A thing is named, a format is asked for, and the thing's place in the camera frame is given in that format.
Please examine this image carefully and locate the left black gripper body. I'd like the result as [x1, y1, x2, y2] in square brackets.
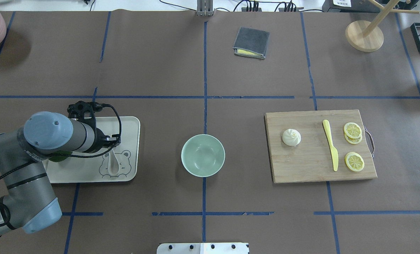
[94, 128, 121, 152]

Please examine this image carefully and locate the white ceramic spoon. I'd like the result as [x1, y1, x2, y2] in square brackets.
[105, 150, 119, 176]

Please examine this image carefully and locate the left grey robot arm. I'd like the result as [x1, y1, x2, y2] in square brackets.
[0, 111, 120, 237]

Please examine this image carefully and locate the light green bowl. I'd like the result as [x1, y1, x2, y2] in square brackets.
[181, 134, 226, 177]

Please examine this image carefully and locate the white bear tray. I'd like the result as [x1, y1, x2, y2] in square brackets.
[43, 116, 140, 183]

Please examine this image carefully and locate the green avocado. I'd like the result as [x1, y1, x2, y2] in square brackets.
[49, 151, 72, 162]

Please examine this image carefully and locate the yellow sponge under cloth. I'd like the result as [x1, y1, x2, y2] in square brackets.
[234, 49, 265, 59]

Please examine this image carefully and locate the bamboo cutting board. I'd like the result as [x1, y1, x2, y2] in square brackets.
[265, 109, 377, 183]

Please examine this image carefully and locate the yellow plastic knife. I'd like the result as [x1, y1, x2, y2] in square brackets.
[322, 119, 339, 172]

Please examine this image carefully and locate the lemon slice upper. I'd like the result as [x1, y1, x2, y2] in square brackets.
[343, 122, 362, 139]

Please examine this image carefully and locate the lemon slice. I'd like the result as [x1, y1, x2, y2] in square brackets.
[343, 122, 362, 139]
[344, 152, 365, 172]

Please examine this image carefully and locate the lemon slice partly hidden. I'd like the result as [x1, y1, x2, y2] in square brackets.
[344, 135, 363, 145]

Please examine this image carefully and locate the lemon slice lower front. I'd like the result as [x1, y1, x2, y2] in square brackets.
[344, 152, 365, 172]

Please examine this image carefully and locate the wooden round stand base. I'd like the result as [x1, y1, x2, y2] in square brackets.
[345, 0, 420, 53]

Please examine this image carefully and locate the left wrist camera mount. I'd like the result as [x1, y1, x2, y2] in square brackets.
[67, 101, 97, 131]

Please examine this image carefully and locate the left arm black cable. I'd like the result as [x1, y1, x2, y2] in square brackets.
[0, 102, 122, 230]

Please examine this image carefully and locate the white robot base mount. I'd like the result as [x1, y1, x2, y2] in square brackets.
[156, 242, 250, 254]

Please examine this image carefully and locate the metal camera post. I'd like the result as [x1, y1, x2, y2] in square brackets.
[197, 0, 214, 17]

